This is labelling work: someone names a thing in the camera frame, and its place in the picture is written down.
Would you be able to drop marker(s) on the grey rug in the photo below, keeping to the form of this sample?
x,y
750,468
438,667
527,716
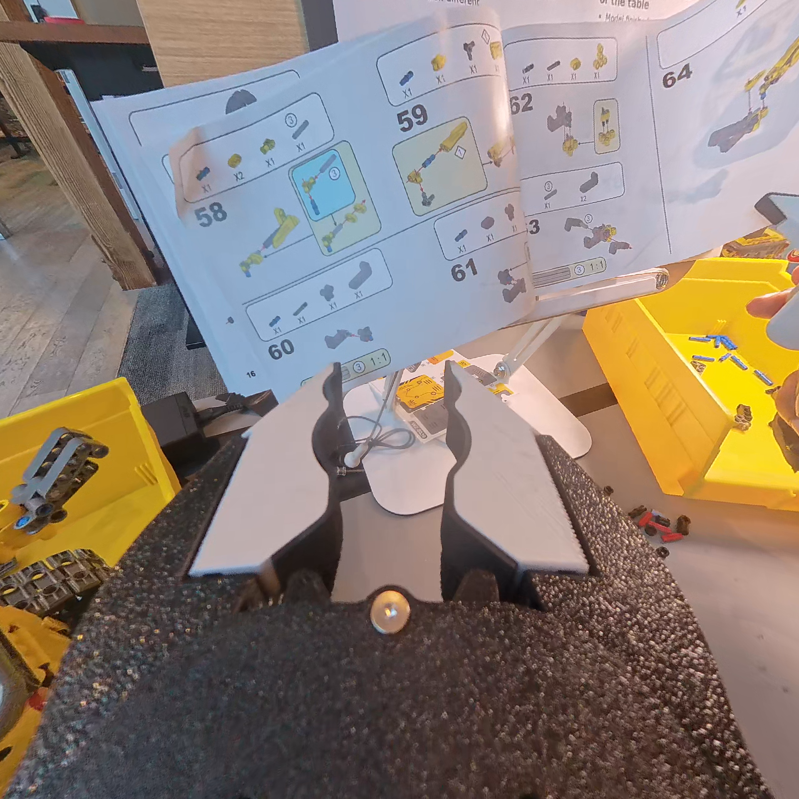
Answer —
x,y
156,343

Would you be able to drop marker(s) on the wooden pillar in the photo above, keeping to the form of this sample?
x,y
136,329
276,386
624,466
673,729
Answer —
x,y
62,156

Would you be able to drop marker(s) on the arched woven divider panel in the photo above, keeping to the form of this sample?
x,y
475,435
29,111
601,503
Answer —
x,y
218,37

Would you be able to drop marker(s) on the group of blue pegs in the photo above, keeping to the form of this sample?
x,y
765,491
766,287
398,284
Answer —
x,y
724,341

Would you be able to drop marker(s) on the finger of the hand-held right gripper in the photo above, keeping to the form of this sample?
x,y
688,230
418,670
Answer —
x,y
788,328
788,215

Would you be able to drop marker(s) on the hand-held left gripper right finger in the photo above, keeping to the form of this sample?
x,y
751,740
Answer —
x,y
512,493

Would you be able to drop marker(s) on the white metal book stand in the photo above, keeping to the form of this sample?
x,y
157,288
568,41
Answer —
x,y
549,424

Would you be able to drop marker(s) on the pile of black red pegs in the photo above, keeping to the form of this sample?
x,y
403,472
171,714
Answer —
x,y
655,521

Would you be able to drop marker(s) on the black power adapter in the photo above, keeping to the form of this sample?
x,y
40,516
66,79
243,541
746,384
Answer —
x,y
175,424

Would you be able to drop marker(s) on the yellow tracked toy robot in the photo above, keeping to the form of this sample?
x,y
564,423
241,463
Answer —
x,y
56,462

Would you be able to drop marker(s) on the white printed task poster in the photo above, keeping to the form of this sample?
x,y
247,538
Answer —
x,y
549,9

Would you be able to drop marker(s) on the yellow grey sticker sheet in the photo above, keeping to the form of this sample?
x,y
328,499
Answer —
x,y
424,399

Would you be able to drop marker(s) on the black table wooden top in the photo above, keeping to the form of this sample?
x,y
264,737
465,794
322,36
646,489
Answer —
x,y
93,62

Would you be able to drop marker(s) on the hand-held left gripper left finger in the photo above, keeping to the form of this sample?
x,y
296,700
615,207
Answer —
x,y
274,493

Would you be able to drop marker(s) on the white instruction booklet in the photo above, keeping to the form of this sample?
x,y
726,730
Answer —
x,y
431,296

